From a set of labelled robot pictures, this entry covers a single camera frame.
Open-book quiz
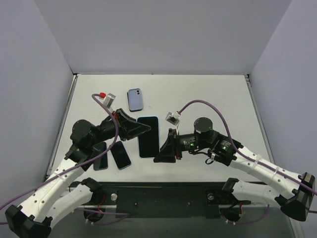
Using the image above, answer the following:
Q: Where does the lilac phone case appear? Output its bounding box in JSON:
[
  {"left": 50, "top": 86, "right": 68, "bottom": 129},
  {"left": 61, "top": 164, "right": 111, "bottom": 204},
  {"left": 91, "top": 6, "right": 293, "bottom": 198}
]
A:
[{"left": 127, "top": 88, "right": 143, "bottom": 112}]

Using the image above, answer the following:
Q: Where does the black phone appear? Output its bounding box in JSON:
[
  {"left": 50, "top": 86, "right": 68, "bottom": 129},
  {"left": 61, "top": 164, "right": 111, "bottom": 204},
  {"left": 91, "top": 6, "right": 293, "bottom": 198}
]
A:
[{"left": 93, "top": 142, "right": 108, "bottom": 171}]

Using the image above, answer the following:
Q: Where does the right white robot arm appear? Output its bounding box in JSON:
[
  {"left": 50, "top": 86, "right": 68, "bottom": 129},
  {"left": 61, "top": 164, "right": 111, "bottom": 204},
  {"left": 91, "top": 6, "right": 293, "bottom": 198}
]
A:
[{"left": 154, "top": 117, "right": 315, "bottom": 222}]

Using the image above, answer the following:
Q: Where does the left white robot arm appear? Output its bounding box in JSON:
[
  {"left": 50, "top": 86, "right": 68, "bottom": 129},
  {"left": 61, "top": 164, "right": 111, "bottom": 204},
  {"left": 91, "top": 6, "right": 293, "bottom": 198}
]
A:
[{"left": 5, "top": 109, "right": 151, "bottom": 238}]

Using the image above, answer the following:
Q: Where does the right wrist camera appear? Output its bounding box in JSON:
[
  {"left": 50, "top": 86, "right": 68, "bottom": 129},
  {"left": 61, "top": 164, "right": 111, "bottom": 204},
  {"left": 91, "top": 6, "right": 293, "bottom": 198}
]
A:
[{"left": 165, "top": 112, "right": 180, "bottom": 128}]

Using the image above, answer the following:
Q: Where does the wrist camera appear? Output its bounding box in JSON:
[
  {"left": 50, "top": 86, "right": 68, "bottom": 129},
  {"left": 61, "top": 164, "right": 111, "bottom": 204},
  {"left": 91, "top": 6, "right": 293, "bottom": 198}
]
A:
[
  {"left": 165, "top": 112, "right": 180, "bottom": 128},
  {"left": 99, "top": 92, "right": 116, "bottom": 112}
]

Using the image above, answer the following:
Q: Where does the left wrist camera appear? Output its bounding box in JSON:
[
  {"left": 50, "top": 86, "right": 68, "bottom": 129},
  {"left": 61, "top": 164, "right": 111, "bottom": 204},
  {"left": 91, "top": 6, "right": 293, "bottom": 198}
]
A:
[{"left": 99, "top": 92, "right": 116, "bottom": 112}]

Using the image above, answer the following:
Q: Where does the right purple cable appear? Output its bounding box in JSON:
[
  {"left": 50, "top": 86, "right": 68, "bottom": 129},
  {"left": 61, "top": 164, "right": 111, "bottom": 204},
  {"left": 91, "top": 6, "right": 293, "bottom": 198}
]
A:
[{"left": 177, "top": 99, "right": 317, "bottom": 225}]

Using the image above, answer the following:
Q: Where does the purple cable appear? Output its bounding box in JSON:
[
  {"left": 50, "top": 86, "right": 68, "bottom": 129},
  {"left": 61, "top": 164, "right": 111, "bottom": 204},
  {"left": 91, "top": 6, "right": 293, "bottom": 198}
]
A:
[
  {"left": 177, "top": 99, "right": 317, "bottom": 225},
  {"left": 0, "top": 93, "right": 131, "bottom": 226}
]

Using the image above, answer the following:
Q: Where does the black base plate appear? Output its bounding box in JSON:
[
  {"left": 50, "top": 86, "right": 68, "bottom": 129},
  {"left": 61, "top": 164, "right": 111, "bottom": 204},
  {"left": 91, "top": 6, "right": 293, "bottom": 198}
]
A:
[{"left": 66, "top": 181, "right": 251, "bottom": 220}]

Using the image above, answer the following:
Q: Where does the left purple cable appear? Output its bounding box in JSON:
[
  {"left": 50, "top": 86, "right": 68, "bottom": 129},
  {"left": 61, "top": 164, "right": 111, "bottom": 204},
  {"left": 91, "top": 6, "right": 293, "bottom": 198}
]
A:
[{"left": 0, "top": 93, "right": 131, "bottom": 226}]

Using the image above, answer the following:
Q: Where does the aluminium rail frame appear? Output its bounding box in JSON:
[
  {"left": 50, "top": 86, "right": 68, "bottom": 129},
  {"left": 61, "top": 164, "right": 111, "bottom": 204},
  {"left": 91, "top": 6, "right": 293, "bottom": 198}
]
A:
[{"left": 50, "top": 74, "right": 294, "bottom": 238}]

